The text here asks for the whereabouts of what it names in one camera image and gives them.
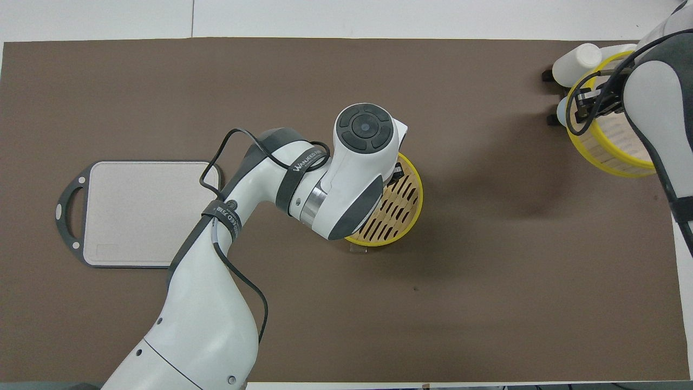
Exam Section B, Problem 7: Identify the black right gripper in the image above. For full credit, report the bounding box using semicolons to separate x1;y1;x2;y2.
574;87;625;119

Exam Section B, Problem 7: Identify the yellow steamer tier with liner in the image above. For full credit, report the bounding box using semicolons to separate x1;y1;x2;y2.
565;51;659;179

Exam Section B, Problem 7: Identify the yellow steamer tier slatted base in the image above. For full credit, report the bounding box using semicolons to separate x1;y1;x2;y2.
344;152;424;248

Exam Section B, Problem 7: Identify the white plastic cup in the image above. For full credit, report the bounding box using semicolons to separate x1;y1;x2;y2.
552;43;603;88
600;43;638;61

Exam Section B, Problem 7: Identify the black cup rack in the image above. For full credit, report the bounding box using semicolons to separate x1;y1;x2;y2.
541;66;559;127

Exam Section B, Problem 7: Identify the brown table mat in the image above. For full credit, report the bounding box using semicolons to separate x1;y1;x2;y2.
0;37;690;384

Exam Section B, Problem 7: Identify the grey cutting board dark rim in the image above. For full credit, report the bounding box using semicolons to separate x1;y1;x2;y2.
55;160;223;270

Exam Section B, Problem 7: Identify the black velcro cable strap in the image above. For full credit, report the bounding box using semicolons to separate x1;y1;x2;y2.
275;145;329;213
201;199;243;242

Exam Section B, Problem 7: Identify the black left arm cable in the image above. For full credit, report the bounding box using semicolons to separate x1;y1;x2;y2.
199;128;332;345

